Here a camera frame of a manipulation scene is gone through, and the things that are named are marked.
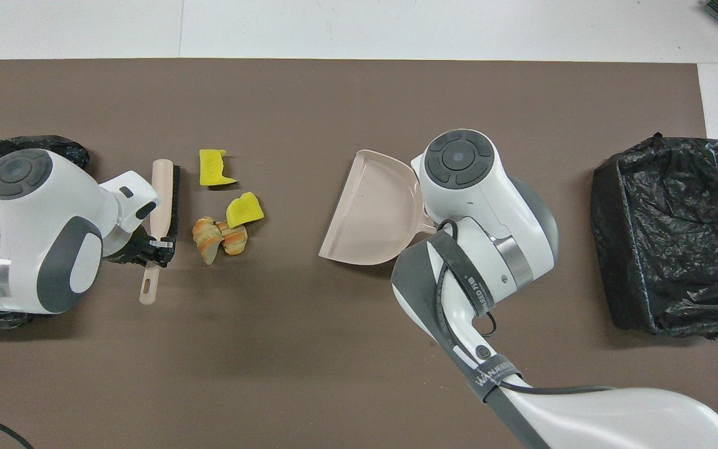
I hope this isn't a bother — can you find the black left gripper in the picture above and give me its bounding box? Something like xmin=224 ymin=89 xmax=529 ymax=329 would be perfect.
xmin=105 ymin=228 xmax=176 ymax=269

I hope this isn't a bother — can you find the pale croissant piece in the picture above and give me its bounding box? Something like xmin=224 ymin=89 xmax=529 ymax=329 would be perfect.
xmin=193 ymin=216 xmax=224 ymax=265

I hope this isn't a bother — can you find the beige hand brush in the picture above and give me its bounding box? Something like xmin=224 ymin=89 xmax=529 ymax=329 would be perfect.
xmin=139 ymin=159 xmax=181 ymax=306

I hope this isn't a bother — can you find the orange striped croissant piece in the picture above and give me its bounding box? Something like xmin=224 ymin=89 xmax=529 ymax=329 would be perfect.
xmin=219 ymin=221 xmax=249 ymax=256

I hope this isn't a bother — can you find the yellow sponge chunk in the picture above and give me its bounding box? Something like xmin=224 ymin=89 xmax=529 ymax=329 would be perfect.
xmin=226 ymin=191 xmax=265 ymax=229

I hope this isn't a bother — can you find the notched yellow sponge piece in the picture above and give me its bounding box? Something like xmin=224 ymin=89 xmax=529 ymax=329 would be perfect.
xmin=199 ymin=148 xmax=238 ymax=187

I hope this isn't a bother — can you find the beige plastic dustpan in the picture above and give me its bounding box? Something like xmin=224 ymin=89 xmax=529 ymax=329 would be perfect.
xmin=318 ymin=149 xmax=438 ymax=267

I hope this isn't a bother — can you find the black bag lined bin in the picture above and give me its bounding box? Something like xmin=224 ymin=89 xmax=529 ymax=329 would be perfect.
xmin=591 ymin=132 xmax=718 ymax=340
xmin=0 ymin=135 xmax=90 ymax=330

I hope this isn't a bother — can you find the brown table mat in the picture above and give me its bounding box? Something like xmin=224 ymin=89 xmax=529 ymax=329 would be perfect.
xmin=0 ymin=59 xmax=718 ymax=449

